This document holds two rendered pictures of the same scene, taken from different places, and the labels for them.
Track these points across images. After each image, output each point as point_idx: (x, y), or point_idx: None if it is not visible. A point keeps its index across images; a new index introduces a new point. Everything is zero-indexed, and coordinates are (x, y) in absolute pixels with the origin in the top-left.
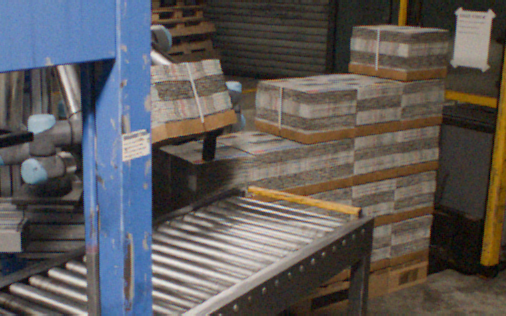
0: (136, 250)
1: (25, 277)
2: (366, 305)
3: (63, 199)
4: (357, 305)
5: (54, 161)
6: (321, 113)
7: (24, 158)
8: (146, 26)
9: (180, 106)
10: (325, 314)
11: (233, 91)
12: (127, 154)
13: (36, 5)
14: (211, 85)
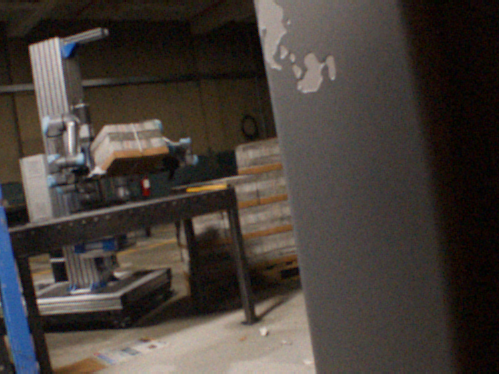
0: None
1: (34, 222)
2: (242, 239)
3: (90, 206)
4: (234, 239)
5: (60, 175)
6: (261, 154)
7: (72, 188)
8: None
9: (125, 144)
10: (292, 280)
11: (184, 142)
12: None
13: None
14: (149, 134)
